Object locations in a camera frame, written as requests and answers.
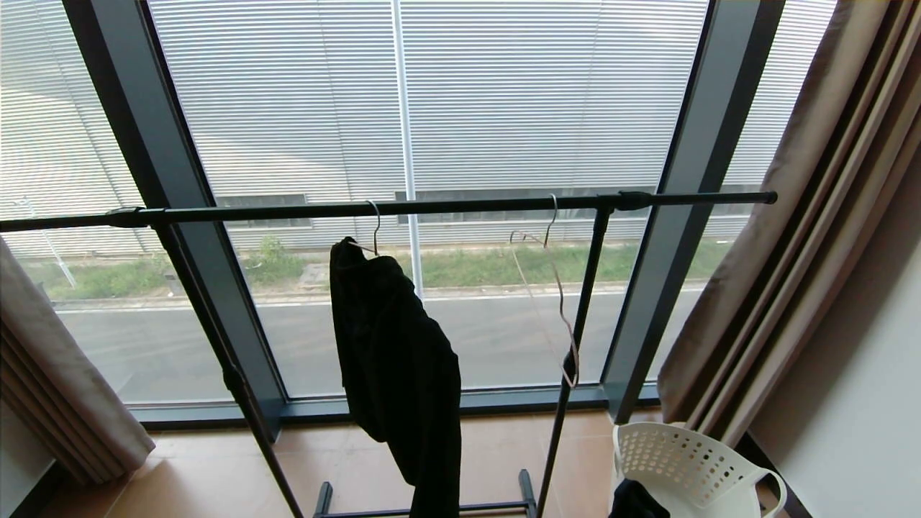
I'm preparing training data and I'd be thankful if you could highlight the pink clothes hanger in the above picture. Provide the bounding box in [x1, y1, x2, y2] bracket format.
[509, 194, 581, 389]
[345, 200, 382, 258]

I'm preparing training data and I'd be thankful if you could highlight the black garment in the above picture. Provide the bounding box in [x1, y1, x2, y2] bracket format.
[609, 478, 671, 518]
[330, 236, 463, 518]

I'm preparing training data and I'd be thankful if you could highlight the black clothes rack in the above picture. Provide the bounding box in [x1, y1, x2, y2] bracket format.
[0, 190, 778, 518]

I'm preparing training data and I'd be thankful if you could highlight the white laundry basket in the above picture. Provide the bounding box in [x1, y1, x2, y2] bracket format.
[612, 421, 789, 518]

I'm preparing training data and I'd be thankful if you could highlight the window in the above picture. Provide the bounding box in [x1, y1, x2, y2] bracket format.
[0, 0, 839, 425]

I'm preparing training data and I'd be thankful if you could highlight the beige curtain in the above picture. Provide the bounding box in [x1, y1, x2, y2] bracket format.
[0, 241, 156, 484]
[657, 0, 921, 448]

